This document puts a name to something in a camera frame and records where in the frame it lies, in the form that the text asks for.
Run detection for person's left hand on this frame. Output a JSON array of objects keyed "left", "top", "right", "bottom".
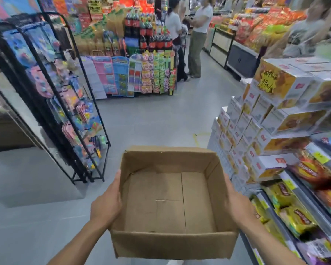
[{"left": 90, "top": 170, "right": 123, "bottom": 230}]

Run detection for person's right hand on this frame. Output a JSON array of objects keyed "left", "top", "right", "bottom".
[{"left": 224, "top": 173, "right": 257, "bottom": 233}]

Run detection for brown cardboard box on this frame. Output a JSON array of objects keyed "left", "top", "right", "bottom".
[{"left": 110, "top": 146, "right": 239, "bottom": 260}]

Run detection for person's right forearm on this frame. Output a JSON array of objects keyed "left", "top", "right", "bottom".
[{"left": 237, "top": 220, "right": 307, "bottom": 265}]

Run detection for person's left forearm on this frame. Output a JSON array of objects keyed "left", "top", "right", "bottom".
[{"left": 47, "top": 217, "right": 111, "bottom": 265}]

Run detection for row of chip packets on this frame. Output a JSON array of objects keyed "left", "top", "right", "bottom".
[{"left": 250, "top": 150, "right": 331, "bottom": 265}]

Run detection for stack of white yellow boxes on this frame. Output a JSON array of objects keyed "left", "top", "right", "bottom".
[{"left": 208, "top": 56, "right": 331, "bottom": 191}]

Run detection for hanging colourful toy packets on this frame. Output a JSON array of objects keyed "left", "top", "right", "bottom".
[{"left": 3, "top": 22, "right": 107, "bottom": 170}]

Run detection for grey shelf unit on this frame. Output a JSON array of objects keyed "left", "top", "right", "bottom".
[{"left": 244, "top": 141, "right": 331, "bottom": 265}]

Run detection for hanging pink blue organizers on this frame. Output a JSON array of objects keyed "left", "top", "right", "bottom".
[{"left": 79, "top": 54, "right": 143, "bottom": 100}]

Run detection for yellow handwritten price sign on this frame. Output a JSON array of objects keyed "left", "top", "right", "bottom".
[{"left": 258, "top": 70, "right": 279, "bottom": 94}]

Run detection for hanging strips of sachets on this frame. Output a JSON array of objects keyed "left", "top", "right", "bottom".
[{"left": 141, "top": 50, "right": 178, "bottom": 96}]

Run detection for grey display counter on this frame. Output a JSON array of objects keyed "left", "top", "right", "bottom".
[{"left": 209, "top": 27, "right": 262, "bottom": 80}]

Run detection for stack of yellow oil bottles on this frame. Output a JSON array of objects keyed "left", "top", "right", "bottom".
[{"left": 74, "top": 8, "right": 126, "bottom": 57}]

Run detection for stack of cola bottles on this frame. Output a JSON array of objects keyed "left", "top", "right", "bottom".
[{"left": 124, "top": 10, "right": 174, "bottom": 52}]

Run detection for pile of orange snack packets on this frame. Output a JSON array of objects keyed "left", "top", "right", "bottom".
[{"left": 228, "top": 6, "right": 307, "bottom": 53}]

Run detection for black wire display rack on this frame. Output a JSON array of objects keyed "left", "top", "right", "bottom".
[{"left": 0, "top": 12, "right": 111, "bottom": 184}]

